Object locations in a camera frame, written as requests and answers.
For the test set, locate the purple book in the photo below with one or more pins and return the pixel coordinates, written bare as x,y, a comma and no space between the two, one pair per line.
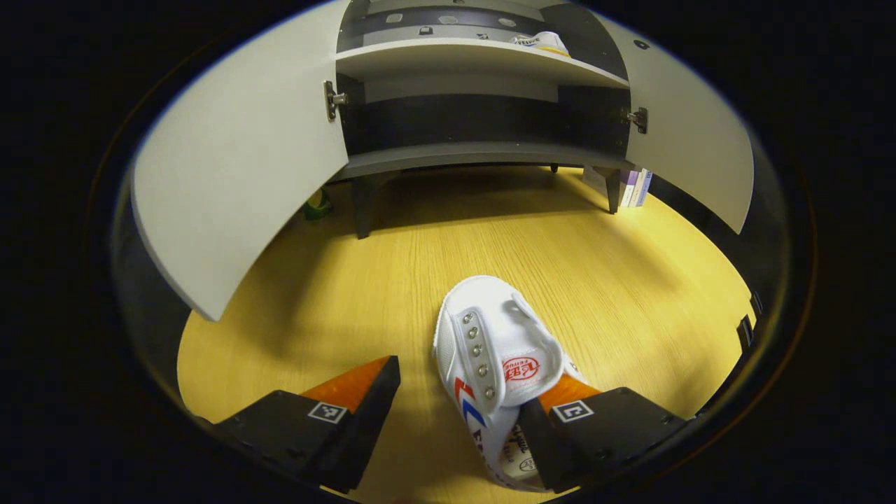
628,187

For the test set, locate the white shoe cabinet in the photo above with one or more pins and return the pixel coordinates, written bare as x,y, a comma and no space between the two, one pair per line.
476,150

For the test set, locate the white book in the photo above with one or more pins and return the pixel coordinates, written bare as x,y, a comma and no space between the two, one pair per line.
637,189

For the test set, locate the blue book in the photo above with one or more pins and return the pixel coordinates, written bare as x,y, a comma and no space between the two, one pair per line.
645,187

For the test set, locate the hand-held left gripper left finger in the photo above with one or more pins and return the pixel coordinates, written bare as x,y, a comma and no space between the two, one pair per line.
364,420

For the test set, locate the green toy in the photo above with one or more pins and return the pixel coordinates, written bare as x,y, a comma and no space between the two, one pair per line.
318,204

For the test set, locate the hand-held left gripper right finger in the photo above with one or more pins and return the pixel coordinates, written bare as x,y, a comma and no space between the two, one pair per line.
616,427

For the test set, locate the white canvas shoe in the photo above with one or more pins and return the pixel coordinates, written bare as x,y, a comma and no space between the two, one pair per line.
490,322
546,43

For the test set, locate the metal door hinge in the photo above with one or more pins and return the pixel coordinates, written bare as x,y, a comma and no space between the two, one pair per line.
332,99
638,119

